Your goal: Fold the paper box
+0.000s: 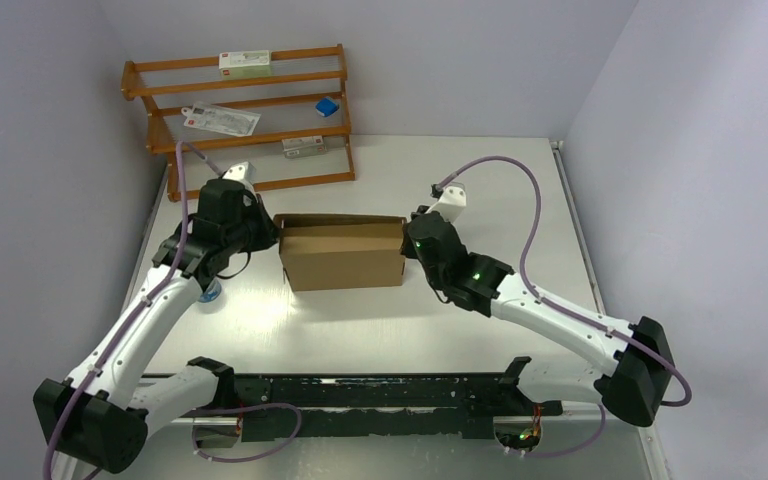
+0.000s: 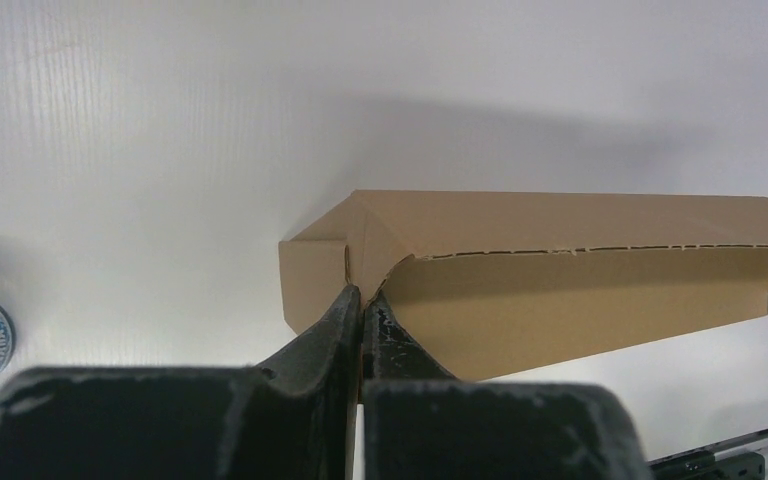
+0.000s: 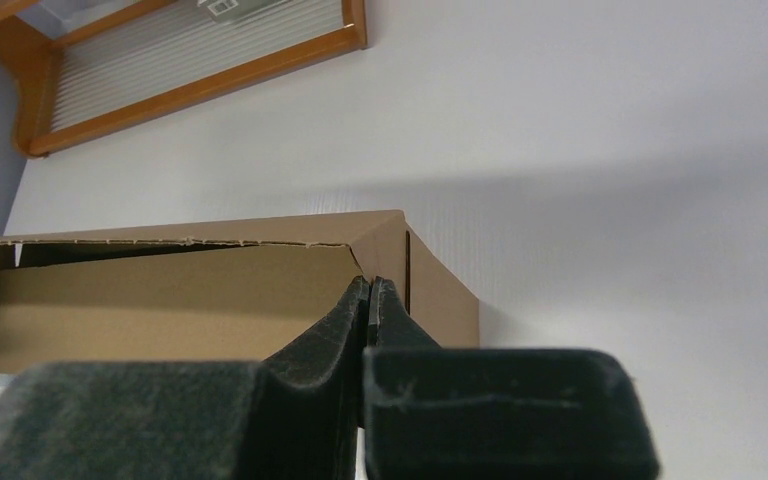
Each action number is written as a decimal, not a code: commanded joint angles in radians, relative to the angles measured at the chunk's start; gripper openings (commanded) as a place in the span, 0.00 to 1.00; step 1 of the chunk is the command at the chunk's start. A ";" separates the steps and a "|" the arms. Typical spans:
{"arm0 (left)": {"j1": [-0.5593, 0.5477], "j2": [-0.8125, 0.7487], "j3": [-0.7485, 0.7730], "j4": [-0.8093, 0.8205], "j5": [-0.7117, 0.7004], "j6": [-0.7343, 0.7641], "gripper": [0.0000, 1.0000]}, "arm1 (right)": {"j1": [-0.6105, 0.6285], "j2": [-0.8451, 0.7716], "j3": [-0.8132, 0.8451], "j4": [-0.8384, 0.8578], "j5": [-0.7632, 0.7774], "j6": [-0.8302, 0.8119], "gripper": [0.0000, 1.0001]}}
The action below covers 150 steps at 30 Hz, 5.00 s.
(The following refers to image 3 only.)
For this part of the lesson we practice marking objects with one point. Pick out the small white box lower shelf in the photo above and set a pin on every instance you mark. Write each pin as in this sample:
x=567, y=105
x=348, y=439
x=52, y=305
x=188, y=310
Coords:
x=223, y=11

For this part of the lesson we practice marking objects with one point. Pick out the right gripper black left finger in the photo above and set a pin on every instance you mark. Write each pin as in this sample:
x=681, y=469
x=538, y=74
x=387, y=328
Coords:
x=293, y=415

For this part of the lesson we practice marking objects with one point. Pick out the orange wooden shelf rack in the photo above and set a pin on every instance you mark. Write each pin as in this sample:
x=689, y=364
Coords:
x=87, y=69

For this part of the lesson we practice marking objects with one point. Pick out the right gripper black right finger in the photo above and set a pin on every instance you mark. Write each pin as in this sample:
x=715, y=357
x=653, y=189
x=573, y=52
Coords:
x=432, y=412

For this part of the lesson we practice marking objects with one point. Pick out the brown cardboard box sheet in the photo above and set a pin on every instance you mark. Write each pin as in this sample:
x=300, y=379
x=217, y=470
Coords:
x=227, y=290

